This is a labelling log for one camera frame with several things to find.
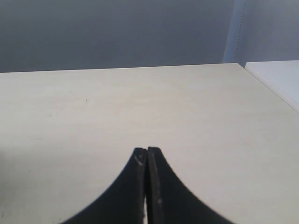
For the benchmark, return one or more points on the white adjacent table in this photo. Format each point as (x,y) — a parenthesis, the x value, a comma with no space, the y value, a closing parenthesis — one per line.
(281,77)

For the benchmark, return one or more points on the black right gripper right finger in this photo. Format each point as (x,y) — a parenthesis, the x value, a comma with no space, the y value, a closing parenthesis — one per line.
(169,201)

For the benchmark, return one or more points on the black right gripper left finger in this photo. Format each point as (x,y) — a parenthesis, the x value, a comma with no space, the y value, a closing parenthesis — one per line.
(123,201)

